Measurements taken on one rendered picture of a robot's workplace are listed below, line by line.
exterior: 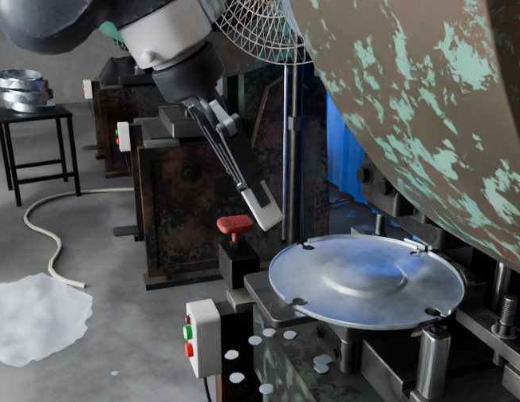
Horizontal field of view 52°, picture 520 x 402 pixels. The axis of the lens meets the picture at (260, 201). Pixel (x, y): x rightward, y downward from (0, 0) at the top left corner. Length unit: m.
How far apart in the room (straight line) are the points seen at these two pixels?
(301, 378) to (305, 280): 0.15
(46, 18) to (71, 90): 6.76
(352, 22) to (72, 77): 7.02
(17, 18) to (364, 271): 0.57
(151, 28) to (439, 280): 0.55
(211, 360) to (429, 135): 0.83
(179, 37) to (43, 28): 0.12
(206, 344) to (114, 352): 1.04
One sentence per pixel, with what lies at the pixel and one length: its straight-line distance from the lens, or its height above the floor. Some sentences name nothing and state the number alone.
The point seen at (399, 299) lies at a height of 0.78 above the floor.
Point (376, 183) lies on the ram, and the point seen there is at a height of 0.93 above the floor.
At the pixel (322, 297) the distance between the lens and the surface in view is 0.77.
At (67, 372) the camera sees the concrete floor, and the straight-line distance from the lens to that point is 2.01.
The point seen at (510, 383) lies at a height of 0.72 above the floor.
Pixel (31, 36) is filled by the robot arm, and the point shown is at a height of 1.14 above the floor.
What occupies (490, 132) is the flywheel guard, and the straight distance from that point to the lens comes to 0.25.
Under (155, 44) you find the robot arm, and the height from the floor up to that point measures 1.13.
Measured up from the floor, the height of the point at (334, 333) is 0.70.
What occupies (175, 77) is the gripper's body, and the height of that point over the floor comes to 1.10.
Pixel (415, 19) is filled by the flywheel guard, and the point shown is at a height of 1.16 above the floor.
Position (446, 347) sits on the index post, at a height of 0.78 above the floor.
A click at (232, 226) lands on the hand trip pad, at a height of 0.76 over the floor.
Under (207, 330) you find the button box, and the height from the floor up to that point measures 0.60.
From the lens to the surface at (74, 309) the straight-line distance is 2.08.
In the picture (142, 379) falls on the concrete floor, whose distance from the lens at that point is 1.92.
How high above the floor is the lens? 1.17
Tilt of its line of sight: 20 degrees down
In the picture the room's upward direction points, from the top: straight up
